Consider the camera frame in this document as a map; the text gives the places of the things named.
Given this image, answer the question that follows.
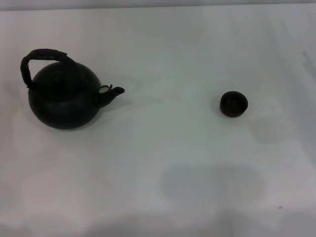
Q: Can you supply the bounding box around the small black teacup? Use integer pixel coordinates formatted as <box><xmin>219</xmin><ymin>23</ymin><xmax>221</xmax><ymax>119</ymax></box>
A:
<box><xmin>220</xmin><ymin>91</ymin><xmax>249</xmax><ymax>118</ymax></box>

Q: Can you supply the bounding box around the black round teapot with handle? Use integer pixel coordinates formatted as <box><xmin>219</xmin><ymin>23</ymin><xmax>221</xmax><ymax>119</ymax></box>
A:
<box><xmin>20</xmin><ymin>48</ymin><xmax>125</xmax><ymax>129</ymax></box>

